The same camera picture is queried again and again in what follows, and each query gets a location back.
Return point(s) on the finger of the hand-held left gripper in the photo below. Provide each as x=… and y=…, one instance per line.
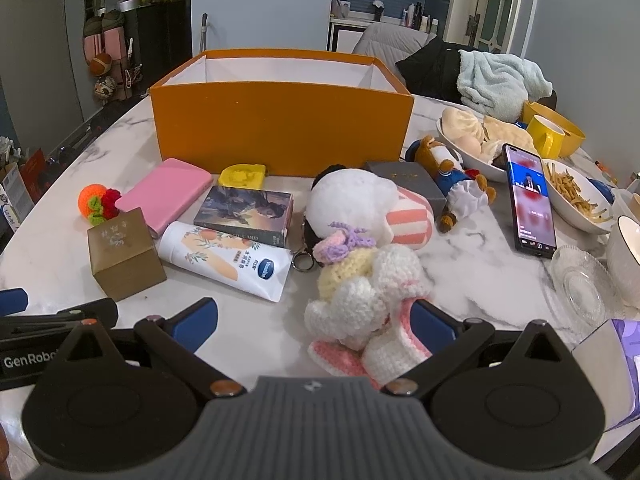
x=95, y=312
x=12, y=301

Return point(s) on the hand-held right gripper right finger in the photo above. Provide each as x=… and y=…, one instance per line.
x=432, y=327

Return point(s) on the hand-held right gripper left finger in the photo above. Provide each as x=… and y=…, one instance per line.
x=192, y=322

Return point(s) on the small brown gift box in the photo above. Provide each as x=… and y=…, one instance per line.
x=125, y=260

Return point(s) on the white lotion tube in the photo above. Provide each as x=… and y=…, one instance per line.
x=220, y=257

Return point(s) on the crochet bunny doll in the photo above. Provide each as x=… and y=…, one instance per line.
x=370, y=280

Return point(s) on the orange crochet ball with flower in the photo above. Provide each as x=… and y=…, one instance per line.
x=90, y=197

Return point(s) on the dark illustrated card box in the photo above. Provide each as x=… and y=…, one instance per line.
x=245, y=212

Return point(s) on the pink rectangular case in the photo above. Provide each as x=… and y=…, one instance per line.
x=165, y=192

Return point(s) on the grey gift box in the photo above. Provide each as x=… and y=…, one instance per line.
x=405, y=177

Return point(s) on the white round plush toy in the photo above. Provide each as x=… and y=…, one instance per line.
x=345, y=200

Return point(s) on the yellow soap-like block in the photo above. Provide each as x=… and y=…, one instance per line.
x=242, y=176

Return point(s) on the brown bear plush blue outfit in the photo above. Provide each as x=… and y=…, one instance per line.
x=450, y=165

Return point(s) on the orange cardboard box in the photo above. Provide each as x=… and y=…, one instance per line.
x=280, y=130

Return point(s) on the metal keyring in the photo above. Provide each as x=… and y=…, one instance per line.
x=294, y=263

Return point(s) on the red cardboard box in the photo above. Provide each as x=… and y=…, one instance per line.
x=32, y=175

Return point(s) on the clear glass plate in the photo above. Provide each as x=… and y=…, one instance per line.
x=580, y=285

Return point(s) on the black smartphone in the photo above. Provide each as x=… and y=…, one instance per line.
x=530, y=200

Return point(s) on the white bowl with buns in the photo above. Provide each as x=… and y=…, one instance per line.
x=475, y=165

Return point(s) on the white bowl with fries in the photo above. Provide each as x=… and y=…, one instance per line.
x=562, y=212

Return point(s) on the purple tissue box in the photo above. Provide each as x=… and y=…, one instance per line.
x=610, y=375

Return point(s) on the small pinkish bun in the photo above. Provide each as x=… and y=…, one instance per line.
x=470, y=144

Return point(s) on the pile of fries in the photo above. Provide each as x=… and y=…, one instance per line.
x=575, y=190

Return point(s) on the white cup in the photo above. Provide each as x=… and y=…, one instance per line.
x=625, y=260

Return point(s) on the yellow mug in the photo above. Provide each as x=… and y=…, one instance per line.
x=537, y=137

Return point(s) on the patterned ball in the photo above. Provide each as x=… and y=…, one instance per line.
x=105, y=87

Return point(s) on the yellow bowl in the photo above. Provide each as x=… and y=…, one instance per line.
x=572, y=140

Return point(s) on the orange basketball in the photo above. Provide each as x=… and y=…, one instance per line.
x=100, y=64

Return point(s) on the pale fleece blanket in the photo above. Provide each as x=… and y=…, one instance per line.
x=495, y=85

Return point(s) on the black jacket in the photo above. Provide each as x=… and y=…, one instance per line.
x=432, y=72

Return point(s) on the black cabinet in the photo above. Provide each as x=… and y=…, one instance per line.
x=155, y=40

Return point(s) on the grey down jacket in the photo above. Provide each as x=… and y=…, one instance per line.
x=390, y=40

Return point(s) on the white vanity cabinet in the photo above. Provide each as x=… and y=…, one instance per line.
x=345, y=35

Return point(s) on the white glazed door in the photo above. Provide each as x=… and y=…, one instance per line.
x=500, y=5

